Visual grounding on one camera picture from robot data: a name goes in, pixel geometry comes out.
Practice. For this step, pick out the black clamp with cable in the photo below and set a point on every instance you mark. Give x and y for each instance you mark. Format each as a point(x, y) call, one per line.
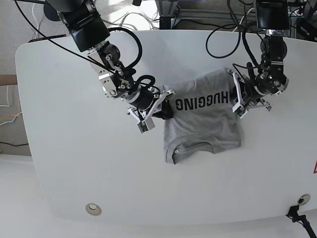
point(302, 219)

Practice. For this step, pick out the aluminium frame rail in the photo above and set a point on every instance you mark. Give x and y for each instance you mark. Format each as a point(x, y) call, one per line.
point(170, 8)

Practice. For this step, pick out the flat black device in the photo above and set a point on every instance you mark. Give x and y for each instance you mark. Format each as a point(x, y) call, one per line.
point(49, 37)

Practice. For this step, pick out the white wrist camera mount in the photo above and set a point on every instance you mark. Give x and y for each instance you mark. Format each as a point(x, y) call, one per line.
point(241, 109)
point(144, 118)

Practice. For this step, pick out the right table cable grommet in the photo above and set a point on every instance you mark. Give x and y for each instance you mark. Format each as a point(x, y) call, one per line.
point(304, 199)

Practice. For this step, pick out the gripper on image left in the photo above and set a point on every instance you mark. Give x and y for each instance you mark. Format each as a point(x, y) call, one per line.
point(143, 98)

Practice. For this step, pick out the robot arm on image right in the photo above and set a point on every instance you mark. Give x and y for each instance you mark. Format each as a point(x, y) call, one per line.
point(267, 76)

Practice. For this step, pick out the table cable grommet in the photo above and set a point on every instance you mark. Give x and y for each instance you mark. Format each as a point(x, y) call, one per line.
point(304, 199)
point(93, 209)

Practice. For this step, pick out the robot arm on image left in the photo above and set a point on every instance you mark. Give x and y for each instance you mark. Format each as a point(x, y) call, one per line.
point(89, 33)

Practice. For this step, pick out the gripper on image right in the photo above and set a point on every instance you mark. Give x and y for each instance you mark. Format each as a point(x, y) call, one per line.
point(246, 95)

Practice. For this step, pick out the wooden board edge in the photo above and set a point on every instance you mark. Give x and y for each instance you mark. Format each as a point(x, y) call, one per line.
point(8, 79)

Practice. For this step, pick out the grey T-shirt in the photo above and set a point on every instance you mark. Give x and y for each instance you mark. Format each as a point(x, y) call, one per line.
point(203, 119)

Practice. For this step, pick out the round black stand base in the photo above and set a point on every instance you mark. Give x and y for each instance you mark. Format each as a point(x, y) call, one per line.
point(50, 13)

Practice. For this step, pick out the left table cable grommet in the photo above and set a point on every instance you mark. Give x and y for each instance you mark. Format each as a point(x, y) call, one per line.
point(93, 209)

